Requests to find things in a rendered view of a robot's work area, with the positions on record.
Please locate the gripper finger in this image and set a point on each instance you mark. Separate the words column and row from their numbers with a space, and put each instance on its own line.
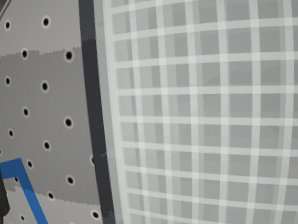
column 4, row 204

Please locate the dark grey rectangular frame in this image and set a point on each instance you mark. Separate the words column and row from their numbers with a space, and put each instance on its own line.
column 94, row 108

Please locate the blue tape outline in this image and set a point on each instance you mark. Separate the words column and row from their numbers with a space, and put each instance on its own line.
column 15, row 168

